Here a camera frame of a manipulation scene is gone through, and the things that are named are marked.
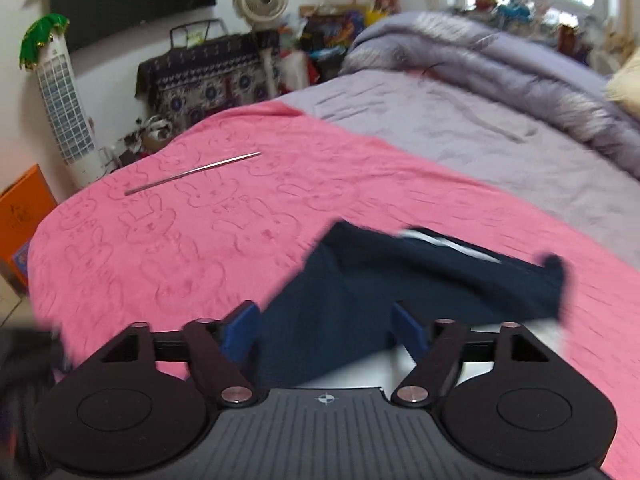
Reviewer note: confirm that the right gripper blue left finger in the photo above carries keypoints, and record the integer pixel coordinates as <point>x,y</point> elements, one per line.
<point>218,350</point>

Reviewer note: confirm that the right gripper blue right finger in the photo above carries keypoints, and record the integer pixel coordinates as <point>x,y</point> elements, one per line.
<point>436,347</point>

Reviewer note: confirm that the navy and white jacket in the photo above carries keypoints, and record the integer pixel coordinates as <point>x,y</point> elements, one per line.
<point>338,309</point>

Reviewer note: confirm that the pink rabbit print blanket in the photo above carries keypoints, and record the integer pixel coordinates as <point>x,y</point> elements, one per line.
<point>199,245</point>

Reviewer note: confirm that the thin metal rod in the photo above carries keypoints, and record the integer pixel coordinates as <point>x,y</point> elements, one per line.
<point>187,173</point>

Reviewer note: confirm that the purple bed sheet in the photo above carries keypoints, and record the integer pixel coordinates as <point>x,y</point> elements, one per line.
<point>489,142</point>

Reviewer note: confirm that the orange cardboard box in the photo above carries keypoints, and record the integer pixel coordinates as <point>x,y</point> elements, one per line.
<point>24,204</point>

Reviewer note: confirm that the patterned dark cloth covered cabinet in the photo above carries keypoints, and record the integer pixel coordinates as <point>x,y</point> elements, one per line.
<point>186,85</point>

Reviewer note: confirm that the white tower fan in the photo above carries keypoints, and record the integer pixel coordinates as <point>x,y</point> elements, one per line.
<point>44,52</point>

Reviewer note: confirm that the purple patterned folded quilt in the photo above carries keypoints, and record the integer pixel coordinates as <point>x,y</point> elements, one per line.
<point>513,71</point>

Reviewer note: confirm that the cream puffy down jacket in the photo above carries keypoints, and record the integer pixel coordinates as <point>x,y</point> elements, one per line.
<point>624,86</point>

